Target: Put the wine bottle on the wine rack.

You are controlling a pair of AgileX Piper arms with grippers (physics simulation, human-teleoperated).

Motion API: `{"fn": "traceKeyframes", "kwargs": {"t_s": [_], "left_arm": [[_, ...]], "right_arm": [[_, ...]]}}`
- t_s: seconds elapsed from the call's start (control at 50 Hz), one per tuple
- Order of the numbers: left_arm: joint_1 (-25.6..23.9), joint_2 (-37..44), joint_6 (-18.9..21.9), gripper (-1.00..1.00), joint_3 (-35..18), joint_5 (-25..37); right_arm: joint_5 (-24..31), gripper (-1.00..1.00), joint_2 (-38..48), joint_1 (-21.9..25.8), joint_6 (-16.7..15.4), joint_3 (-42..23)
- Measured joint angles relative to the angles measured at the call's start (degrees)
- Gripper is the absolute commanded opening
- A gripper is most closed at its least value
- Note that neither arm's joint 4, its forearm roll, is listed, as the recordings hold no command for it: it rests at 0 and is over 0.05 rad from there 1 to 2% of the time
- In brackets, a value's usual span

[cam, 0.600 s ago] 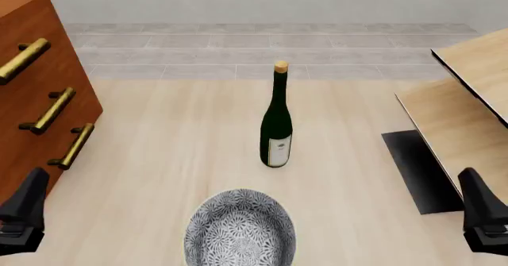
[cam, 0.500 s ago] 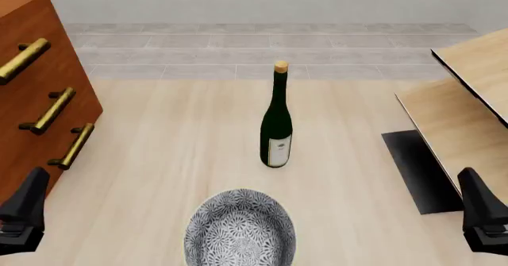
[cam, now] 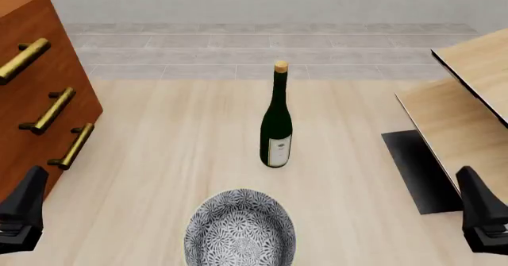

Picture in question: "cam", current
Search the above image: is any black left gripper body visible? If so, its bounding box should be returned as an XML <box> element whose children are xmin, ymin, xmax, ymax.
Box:
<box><xmin>0</xmin><ymin>217</ymin><xmax>44</xmax><ymax>254</ymax></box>

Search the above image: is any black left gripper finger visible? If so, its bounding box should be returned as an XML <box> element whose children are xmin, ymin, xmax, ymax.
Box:
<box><xmin>0</xmin><ymin>164</ymin><xmax>50</xmax><ymax>224</ymax></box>

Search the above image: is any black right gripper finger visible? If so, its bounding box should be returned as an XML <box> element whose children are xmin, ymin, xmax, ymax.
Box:
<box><xmin>455</xmin><ymin>165</ymin><xmax>508</xmax><ymax>229</ymax></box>

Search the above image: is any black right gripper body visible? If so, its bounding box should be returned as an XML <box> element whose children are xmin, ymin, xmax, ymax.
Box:
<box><xmin>462</xmin><ymin>222</ymin><xmax>508</xmax><ymax>254</ymax></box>

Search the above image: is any pale wood wine rack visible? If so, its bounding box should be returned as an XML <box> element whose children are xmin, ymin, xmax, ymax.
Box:
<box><xmin>380</xmin><ymin>27</ymin><xmax>508</xmax><ymax>216</ymax></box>

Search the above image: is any dark green wine bottle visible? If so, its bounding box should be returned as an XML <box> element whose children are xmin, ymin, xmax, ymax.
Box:
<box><xmin>259</xmin><ymin>60</ymin><xmax>294</xmax><ymax>168</ymax></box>

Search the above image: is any orange-brown wooden cabinet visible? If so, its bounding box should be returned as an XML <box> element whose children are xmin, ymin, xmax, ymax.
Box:
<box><xmin>0</xmin><ymin>0</ymin><xmax>104</xmax><ymax>203</ymax></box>

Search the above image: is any grey patterned bowl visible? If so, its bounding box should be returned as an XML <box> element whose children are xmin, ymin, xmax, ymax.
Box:
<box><xmin>183</xmin><ymin>187</ymin><xmax>297</xmax><ymax>266</ymax></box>

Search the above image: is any long brass drawer handle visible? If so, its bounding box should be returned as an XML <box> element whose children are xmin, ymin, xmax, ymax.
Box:
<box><xmin>18</xmin><ymin>87</ymin><xmax>77</xmax><ymax>136</ymax></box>
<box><xmin>47</xmin><ymin>122</ymin><xmax>96</xmax><ymax>171</ymax></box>
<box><xmin>0</xmin><ymin>37</ymin><xmax>52</xmax><ymax>87</ymax></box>

